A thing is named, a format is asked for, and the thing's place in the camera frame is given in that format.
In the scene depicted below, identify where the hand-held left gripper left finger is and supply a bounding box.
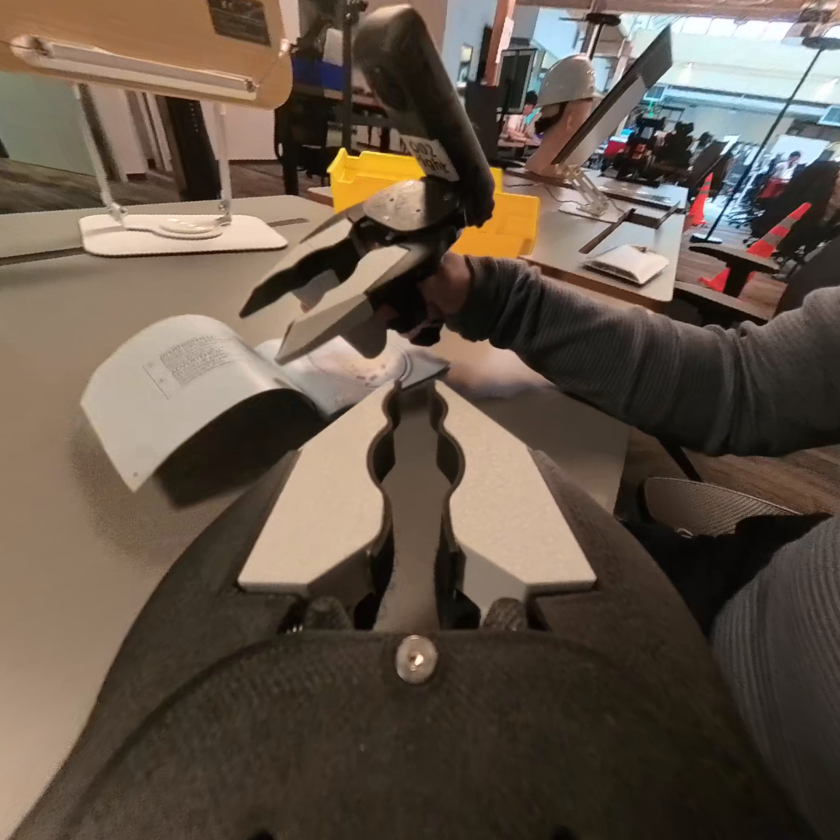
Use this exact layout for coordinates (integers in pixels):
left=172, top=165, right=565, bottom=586
left=236, top=379, right=404, bottom=599

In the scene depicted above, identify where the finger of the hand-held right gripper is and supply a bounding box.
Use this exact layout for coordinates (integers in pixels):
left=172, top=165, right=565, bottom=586
left=238, top=211, right=361, bottom=320
left=273, top=241, right=431, bottom=367

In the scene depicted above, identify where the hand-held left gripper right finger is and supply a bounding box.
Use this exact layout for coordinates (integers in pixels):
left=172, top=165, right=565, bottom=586
left=428, top=381, right=599, bottom=611

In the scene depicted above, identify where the yellow plastic bin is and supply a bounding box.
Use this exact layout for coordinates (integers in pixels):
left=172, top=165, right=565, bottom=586
left=327, top=147, right=540, bottom=258

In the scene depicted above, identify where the lego instruction booklet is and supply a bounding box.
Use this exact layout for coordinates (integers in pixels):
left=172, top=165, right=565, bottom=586
left=80, top=314, right=452, bottom=493

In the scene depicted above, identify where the person's right forearm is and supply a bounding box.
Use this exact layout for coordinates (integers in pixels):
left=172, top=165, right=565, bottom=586
left=446, top=256, right=840, bottom=457

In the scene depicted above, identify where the person's right hand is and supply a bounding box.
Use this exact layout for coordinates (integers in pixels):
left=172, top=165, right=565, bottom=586
left=428, top=252, right=475, bottom=324

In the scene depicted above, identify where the grey mesh office chair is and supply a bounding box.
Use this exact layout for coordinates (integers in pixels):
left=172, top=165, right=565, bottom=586
left=642, top=476, right=831, bottom=538

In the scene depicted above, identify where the tilted monitor on stand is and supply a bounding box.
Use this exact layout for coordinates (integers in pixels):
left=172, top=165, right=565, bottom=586
left=551, top=26, right=676, bottom=217

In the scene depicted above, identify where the white pouch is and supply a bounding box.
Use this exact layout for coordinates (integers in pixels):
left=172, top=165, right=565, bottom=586
left=584, top=244, right=670, bottom=286

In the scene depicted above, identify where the wooden book stand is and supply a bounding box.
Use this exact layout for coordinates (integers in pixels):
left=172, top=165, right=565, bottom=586
left=0, top=0, right=294, bottom=257

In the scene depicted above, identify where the small orange traffic cone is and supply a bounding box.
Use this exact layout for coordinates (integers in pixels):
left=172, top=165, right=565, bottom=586
left=686, top=172, right=715, bottom=227

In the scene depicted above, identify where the black floor pole stand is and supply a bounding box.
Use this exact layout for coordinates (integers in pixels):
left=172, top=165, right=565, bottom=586
left=689, top=33, right=828, bottom=253

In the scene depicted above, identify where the large orange traffic cone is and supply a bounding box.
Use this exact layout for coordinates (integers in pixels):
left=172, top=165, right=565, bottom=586
left=699, top=202, right=812, bottom=293

